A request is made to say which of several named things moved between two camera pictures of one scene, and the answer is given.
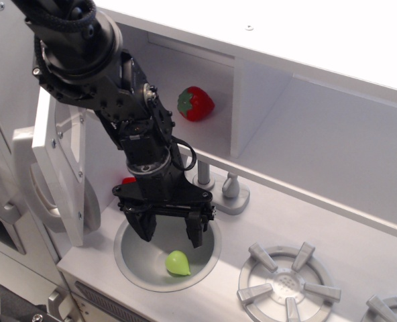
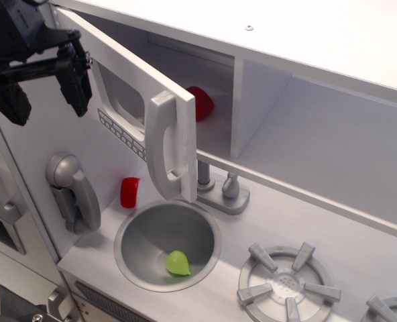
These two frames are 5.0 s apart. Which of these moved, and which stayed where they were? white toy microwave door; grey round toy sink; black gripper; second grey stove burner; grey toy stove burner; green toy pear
Moved: black gripper; white toy microwave door
Stayed: second grey stove burner; grey toy stove burner; grey round toy sink; green toy pear
